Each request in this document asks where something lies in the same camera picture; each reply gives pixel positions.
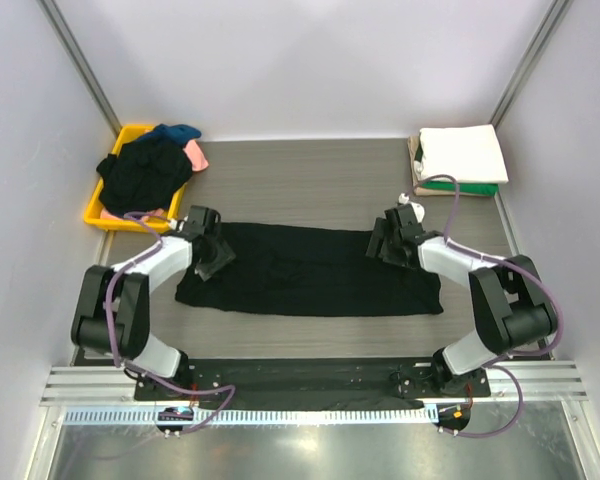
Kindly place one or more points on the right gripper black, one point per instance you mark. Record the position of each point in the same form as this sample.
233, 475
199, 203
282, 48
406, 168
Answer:
381, 232

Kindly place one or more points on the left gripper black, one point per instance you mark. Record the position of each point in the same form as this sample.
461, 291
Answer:
225, 256

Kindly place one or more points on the black t shirt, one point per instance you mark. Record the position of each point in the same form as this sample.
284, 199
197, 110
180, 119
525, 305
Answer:
301, 271

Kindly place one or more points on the yellow plastic bin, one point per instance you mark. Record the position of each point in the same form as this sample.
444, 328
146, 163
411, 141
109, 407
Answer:
92, 212

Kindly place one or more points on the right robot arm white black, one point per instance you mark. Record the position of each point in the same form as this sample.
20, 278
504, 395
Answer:
511, 306

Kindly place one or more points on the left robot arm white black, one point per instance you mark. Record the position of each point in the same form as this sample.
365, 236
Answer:
112, 315

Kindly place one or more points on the pink shirt in bin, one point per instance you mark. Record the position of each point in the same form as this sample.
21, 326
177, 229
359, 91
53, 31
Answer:
197, 157

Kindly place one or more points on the black shirt in bin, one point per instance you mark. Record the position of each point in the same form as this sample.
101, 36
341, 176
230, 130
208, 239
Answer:
145, 175

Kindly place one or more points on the folded white t shirt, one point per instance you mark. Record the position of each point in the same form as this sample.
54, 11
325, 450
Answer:
468, 154

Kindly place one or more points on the blue shirt in bin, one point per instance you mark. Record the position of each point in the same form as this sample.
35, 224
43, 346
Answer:
179, 134

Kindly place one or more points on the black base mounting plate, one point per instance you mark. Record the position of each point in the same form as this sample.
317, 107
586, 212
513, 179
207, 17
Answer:
371, 384

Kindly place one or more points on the slotted cable duct strip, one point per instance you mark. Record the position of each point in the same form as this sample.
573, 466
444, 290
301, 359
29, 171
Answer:
180, 416

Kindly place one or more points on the right aluminium frame post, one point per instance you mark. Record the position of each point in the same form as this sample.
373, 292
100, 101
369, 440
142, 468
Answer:
540, 40

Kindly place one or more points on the aluminium frame post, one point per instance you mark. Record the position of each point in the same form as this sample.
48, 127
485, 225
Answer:
81, 64
540, 40

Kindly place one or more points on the left aluminium frame post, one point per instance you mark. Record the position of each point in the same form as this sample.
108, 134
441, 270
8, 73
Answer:
81, 64

